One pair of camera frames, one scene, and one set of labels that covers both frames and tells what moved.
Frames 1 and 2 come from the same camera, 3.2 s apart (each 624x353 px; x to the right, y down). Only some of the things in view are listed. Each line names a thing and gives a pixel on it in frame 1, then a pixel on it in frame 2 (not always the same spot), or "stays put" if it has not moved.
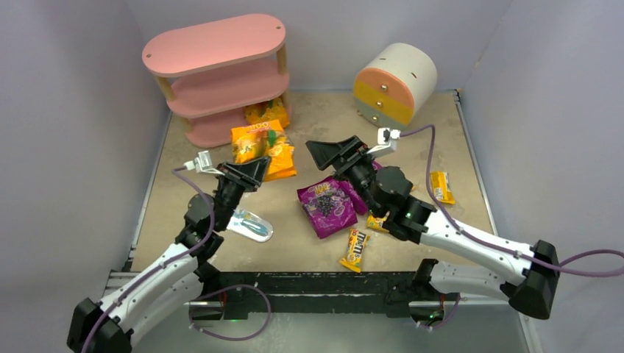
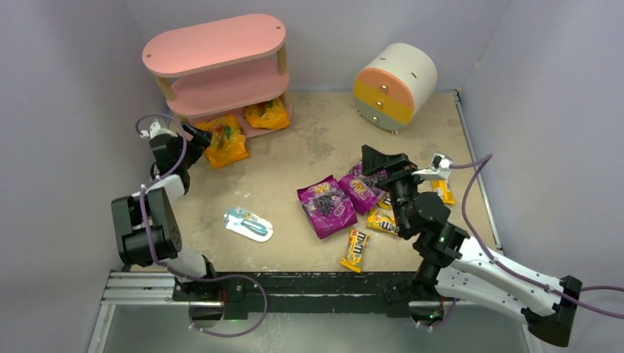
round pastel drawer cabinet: x=395 y=84 stays put
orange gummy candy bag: x=268 y=111 stays put
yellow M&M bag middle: x=376 y=223 stays put
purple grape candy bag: x=328 y=207 stays put
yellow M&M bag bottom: x=355 y=246 stays put
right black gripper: x=348 y=159 → x=394 y=170
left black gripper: x=238 y=176 → x=188 y=144
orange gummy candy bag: x=266 y=140 → x=228 y=141
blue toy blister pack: x=251 y=226 stays put
